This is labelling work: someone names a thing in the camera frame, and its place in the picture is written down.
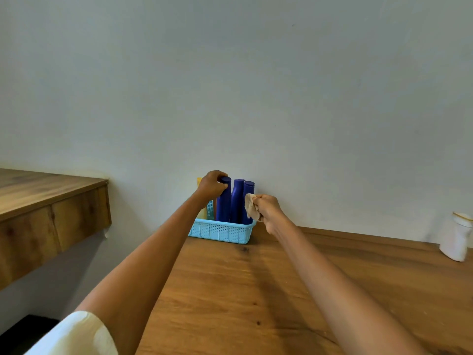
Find cream patterned left sleeve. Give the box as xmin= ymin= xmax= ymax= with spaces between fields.
xmin=24 ymin=310 xmax=119 ymax=355

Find person's left hand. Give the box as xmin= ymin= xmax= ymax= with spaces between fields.
xmin=194 ymin=170 xmax=229 ymax=211

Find person's left forearm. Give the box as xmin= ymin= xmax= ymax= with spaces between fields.
xmin=75 ymin=197 xmax=209 ymax=355

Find wide dark blue bottle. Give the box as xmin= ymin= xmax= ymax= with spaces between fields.
xmin=215 ymin=176 xmax=233 ymax=223

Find light blue plastic basket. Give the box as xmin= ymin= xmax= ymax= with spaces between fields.
xmin=187 ymin=199 xmax=257 ymax=245

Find wooden side desk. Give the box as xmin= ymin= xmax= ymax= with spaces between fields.
xmin=0 ymin=168 xmax=112 ymax=291

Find person's right forearm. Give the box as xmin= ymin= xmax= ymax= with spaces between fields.
xmin=275 ymin=221 xmax=429 ymax=355

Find wooden table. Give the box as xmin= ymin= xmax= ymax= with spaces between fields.
xmin=135 ymin=223 xmax=473 ymax=355

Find white wipe cloth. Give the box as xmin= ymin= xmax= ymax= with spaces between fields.
xmin=244 ymin=193 xmax=262 ymax=222

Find person's right hand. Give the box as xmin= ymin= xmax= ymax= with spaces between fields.
xmin=252 ymin=194 xmax=295 ymax=236

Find slim dark blue bottle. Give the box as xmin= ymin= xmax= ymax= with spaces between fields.
xmin=230 ymin=178 xmax=245 ymax=224
xmin=242 ymin=180 xmax=256 ymax=225

